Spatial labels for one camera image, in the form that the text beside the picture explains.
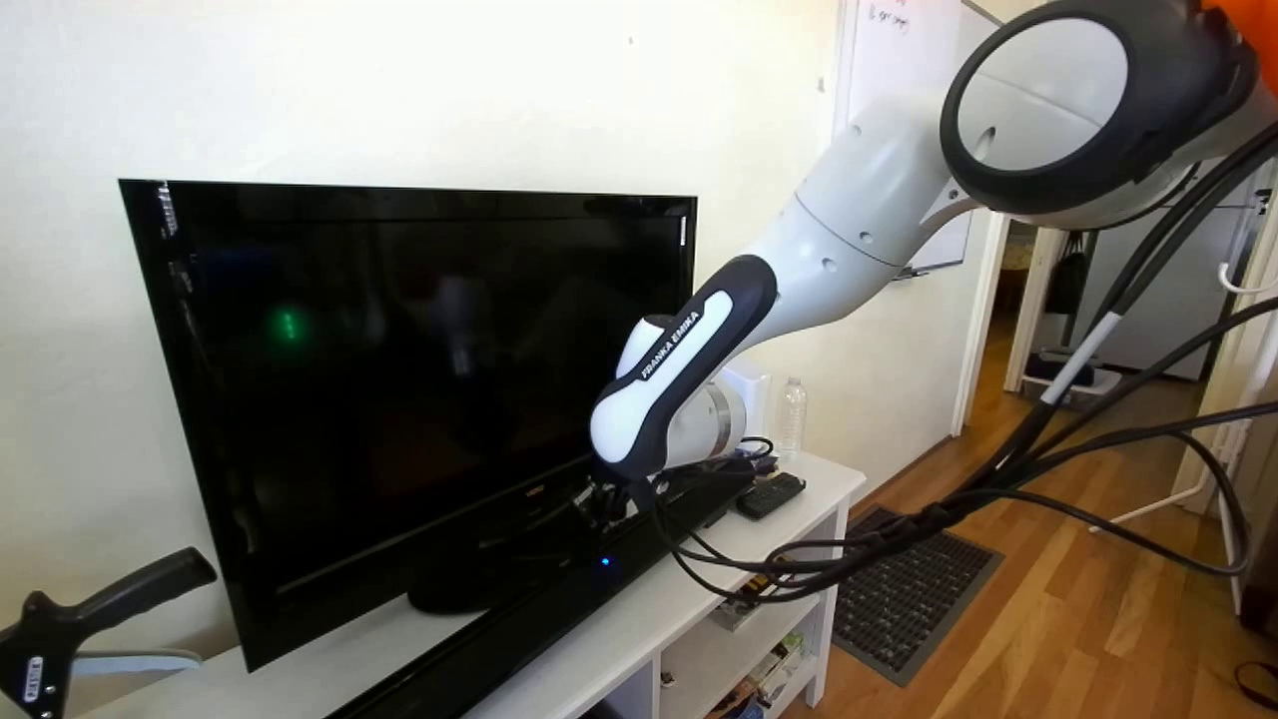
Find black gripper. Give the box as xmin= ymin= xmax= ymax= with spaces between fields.
xmin=569 ymin=467 xmax=658 ymax=535

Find long black soundbar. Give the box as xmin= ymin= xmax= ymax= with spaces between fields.
xmin=323 ymin=456 xmax=758 ymax=719

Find white television cabinet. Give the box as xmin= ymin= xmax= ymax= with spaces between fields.
xmin=75 ymin=443 xmax=873 ymax=719

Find black remote control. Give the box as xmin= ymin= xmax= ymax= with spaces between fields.
xmin=730 ymin=467 xmax=813 ymax=523

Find white router box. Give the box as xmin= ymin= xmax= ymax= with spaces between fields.
xmin=715 ymin=363 xmax=775 ymax=456

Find glossy black oval television base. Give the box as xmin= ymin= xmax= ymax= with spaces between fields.
xmin=404 ymin=484 xmax=632 ymax=620

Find flat stacked books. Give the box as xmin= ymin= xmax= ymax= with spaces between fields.
xmin=715 ymin=570 xmax=803 ymax=630

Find small white bottle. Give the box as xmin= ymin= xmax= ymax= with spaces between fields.
xmin=775 ymin=377 xmax=813 ymax=463

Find upright shelf books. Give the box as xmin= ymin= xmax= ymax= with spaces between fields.
xmin=705 ymin=634 xmax=813 ymax=719

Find black flat screen television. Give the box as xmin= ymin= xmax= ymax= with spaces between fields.
xmin=118 ymin=176 xmax=705 ymax=676

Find dark grey door mat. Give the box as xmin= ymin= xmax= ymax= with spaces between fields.
xmin=831 ymin=504 xmax=1008 ymax=689

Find white box with dark item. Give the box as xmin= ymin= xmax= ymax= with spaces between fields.
xmin=1020 ymin=343 xmax=1127 ymax=406

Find grey refrigerator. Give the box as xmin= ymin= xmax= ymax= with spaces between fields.
xmin=1067 ymin=194 xmax=1249 ymax=383

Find white tripod stand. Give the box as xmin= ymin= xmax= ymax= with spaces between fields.
xmin=1087 ymin=225 xmax=1278 ymax=620

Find dark shoe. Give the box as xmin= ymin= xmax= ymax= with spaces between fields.
xmin=1231 ymin=656 xmax=1278 ymax=711

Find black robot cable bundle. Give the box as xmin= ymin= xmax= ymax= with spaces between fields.
xmin=621 ymin=121 xmax=1278 ymax=616

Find white wall whiteboard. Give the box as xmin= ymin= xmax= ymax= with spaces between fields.
xmin=831 ymin=0 xmax=998 ymax=281

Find black clamp handle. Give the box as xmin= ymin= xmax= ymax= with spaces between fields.
xmin=0 ymin=547 xmax=220 ymax=719

